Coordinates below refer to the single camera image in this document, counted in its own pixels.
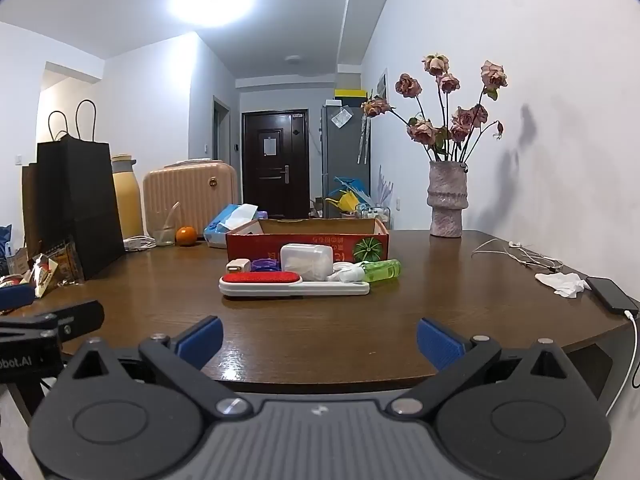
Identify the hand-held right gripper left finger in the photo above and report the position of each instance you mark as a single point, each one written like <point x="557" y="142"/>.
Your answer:
<point x="202" y="340"/>

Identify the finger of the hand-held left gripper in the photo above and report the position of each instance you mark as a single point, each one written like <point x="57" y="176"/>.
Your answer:
<point x="15" y="296"/>
<point x="82" y="317"/>

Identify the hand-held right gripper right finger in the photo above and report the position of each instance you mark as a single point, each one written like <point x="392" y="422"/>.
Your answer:
<point x="440" y="342"/>

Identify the white charger plug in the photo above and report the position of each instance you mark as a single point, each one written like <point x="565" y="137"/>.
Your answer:
<point x="237" y="265"/>

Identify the white lint brush red pad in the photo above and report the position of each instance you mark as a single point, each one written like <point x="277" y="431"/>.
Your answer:
<point x="260" y="278"/>

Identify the green spray bottle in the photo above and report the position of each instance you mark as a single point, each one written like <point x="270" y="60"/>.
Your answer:
<point x="382" y="270"/>

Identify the purple tape roll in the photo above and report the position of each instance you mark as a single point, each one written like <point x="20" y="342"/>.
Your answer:
<point x="265" y="265"/>

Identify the red cardboard box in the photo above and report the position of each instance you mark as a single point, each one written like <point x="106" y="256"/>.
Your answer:
<point x="265" y="250"/>

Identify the white rounded plastic case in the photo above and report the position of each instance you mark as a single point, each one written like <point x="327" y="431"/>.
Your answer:
<point x="306" y="260"/>

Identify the gold snack packet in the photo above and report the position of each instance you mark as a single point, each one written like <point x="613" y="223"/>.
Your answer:
<point x="65" y="260"/>

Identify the brown paper bag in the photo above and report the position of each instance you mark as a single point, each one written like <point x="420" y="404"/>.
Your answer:
<point x="29" y="210"/>

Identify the orange fruit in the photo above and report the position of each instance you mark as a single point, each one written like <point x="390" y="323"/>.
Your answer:
<point x="186" y="236"/>

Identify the black paper bag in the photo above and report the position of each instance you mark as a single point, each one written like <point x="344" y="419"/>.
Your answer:
<point x="75" y="200"/>

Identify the clear glass cup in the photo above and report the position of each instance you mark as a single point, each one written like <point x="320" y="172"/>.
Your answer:
<point x="164" y="232"/>

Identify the blue tissue pack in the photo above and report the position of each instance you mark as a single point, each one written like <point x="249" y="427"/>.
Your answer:
<point x="225" y="225"/>

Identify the white carton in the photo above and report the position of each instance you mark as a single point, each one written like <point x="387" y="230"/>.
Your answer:
<point x="247" y="229"/>

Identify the yellow thermos bottle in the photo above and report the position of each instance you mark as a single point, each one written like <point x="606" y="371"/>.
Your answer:
<point x="127" y="200"/>

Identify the crumpled white tissue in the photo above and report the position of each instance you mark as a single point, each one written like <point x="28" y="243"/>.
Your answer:
<point x="562" y="283"/>

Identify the pink ceramic vase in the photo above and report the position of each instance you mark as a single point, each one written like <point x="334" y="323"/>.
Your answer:
<point x="446" y="200"/>

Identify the pink ribbed suitcase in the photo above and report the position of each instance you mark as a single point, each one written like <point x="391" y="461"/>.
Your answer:
<point x="195" y="195"/>

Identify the yellow watering can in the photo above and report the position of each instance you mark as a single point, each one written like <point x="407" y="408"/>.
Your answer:
<point x="345" y="202"/>

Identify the black smartphone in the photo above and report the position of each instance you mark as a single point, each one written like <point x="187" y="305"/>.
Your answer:
<point x="610" y="295"/>

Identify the blue plastic bag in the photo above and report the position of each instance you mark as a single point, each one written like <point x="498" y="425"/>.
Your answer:
<point x="352" y="185"/>

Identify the dark brown entrance door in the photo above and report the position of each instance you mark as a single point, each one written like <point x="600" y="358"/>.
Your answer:
<point x="272" y="160"/>

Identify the grey refrigerator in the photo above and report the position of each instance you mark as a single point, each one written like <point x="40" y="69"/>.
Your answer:
<point x="345" y="160"/>

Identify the grey interior door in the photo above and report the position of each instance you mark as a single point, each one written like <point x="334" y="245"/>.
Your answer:
<point x="221" y="130"/>

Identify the folded white umbrella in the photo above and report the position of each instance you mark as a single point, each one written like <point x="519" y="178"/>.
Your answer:
<point x="364" y="137"/>

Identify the dried pink roses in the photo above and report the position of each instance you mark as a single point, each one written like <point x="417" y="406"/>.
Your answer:
<point x="462" y="120"/>

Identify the paper note on refrigerator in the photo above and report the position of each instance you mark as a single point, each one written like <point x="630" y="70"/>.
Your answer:
<point x="341" y="117"/>

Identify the yellow box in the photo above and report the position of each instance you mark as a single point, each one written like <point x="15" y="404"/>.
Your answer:
<point x="350" y="94"/>

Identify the round ceiling light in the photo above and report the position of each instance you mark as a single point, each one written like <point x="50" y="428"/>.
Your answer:
<point x="211" y="4"/>

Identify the white wall socket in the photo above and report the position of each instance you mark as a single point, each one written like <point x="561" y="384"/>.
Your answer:
<point x="398" y="205"/>

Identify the framed wall picture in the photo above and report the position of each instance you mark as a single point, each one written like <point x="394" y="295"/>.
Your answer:
<point x="382" y="84"/>

